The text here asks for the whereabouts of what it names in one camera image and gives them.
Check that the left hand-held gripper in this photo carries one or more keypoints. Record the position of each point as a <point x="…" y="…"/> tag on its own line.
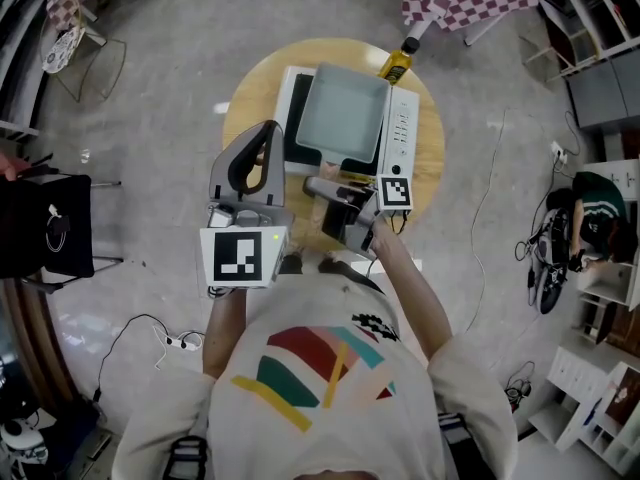
<point x="240" y="258"/>

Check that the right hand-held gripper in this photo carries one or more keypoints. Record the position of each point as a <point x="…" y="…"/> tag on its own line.
<point x="350" y="228"/>

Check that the grey square frying pan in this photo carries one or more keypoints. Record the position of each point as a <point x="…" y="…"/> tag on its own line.
<point x="342" y="110"/>

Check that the white induction stove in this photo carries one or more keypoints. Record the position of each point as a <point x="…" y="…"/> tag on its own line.
<point x="402" y="118"/>

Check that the person's right forearm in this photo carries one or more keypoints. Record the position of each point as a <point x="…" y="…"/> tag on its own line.
<point x="410" y="288"/>

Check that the person's left forearm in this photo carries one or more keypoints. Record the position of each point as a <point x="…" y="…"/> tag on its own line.
<point x="225" y="328"/>

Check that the person's dark shoe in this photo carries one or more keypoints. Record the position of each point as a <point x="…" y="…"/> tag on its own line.
<point x="332" y="267"/>
<point x="291" y="264"/>

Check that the yellow oil bottle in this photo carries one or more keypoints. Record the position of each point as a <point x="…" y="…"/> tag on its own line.
<point x="396" y="64"/>

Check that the white table leg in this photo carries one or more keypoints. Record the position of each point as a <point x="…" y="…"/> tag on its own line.
<point x="419" y="30"/>

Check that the white power strip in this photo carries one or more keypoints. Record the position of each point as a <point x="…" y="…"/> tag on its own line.
<point x="560" y="152"/>
<point x="181" y="343"/>

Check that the white printed t-shirt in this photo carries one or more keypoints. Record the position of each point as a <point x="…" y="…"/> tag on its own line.
<point x="320" y="393"/>

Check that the black machine on floor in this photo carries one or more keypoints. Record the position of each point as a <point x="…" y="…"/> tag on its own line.
<point x="552" y="263"/>

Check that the grey cabinet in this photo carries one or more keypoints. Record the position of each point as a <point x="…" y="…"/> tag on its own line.
<point x="605" y="93"/>

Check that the white shelf unit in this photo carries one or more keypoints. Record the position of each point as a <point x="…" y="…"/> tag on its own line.
<point x="585" y="13"/>
<point x="590" y="408"/>

